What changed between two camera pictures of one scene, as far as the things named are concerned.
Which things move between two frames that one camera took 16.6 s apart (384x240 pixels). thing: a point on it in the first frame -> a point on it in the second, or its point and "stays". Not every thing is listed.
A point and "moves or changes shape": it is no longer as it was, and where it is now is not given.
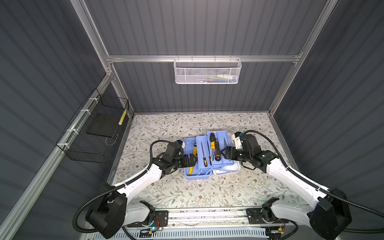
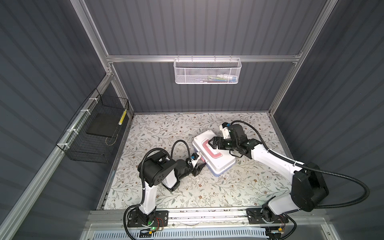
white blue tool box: x=210 y=161 moves or changes shape
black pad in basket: x=106 y=124 stays
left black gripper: x=186 y=163 -> x=196 y=171
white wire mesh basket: x=207 y=71 stays
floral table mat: x=251 y=188 stays
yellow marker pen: x=122 y=117 stays
